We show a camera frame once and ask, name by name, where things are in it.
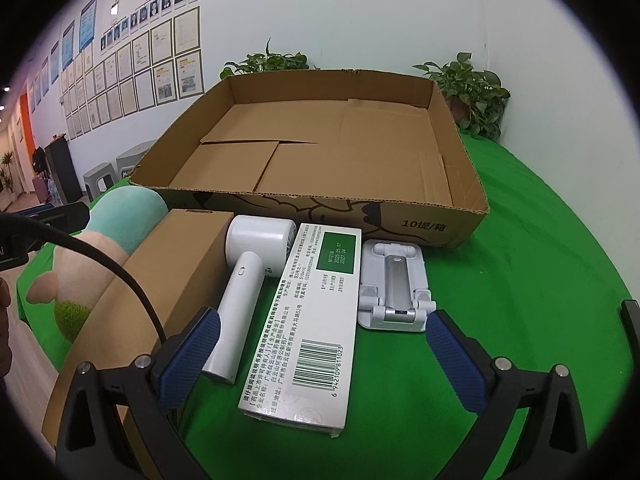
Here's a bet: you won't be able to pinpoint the left potted plant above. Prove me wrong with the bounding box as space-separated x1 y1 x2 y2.
219 41 314 80

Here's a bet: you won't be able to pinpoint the grey plastic stool stack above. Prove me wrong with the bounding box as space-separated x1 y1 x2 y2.
116 140 155 178

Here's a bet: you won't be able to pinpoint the potted plant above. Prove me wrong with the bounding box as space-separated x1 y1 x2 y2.
219 41 314 80
413 51 511 142

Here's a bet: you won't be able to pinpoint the white green medicine box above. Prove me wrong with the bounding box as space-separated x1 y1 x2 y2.
238 223 362 438

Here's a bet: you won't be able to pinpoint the black object at table edge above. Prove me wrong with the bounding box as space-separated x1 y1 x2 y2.
620 299 640 361

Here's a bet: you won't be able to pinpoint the right potted plant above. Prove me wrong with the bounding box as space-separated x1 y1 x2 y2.
413 51 511 142

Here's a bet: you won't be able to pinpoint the pink teal plush toy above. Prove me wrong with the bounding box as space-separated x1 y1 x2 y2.
26 185 168 342

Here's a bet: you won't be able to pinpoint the long brown cardboard box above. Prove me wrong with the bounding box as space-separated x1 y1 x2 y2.
41 209 233 444

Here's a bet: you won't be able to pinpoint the black cabinet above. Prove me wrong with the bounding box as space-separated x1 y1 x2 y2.
44 136 82 204

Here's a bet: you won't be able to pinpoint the black cable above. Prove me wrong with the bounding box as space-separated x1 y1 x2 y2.
0 212 168 345

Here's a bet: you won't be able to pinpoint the white folding phone stand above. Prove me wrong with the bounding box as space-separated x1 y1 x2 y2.
357 240 436 333

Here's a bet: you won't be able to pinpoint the large open cardboard box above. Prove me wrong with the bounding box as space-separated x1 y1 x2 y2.
131 70 489 248

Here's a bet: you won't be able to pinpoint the person's left hand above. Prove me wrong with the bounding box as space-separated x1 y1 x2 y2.
0 278 12 379

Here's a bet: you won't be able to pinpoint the white hair dryer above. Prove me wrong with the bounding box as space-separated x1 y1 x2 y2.
202 214 297 385

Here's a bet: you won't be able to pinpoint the framed certificates on wall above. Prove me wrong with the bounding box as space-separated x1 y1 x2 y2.
26 0 205 140

